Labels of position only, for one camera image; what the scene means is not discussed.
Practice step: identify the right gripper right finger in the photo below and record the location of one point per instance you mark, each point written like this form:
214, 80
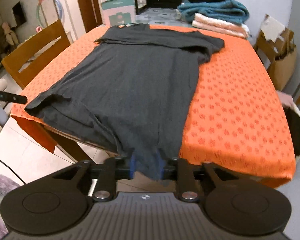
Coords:
180, 171

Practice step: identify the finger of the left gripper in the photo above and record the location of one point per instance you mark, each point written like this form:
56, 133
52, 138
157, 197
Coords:
14, 98

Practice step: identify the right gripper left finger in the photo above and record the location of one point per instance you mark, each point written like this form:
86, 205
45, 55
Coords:
108, 173

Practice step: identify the dark grey long-sleeve shirt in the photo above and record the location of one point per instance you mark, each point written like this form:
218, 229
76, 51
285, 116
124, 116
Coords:
131, 94

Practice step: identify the clothes basket beside table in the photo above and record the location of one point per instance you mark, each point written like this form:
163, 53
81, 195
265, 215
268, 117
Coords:
292, 114

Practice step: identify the wooden chair left side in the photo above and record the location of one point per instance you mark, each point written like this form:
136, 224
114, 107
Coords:
33, 55

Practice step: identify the colourful hula hoop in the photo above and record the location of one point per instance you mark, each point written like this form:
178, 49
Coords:
48, 11

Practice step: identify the lower pink green box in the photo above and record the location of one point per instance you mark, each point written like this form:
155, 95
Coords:
118, 12

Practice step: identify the pink folded towel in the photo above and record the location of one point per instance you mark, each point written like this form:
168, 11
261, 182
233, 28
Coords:
220, 26

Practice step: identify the brown paper bag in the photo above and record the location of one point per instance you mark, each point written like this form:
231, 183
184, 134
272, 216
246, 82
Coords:
276, 41

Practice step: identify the teal knitted sweater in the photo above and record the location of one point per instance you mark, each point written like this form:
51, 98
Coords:
229, 10

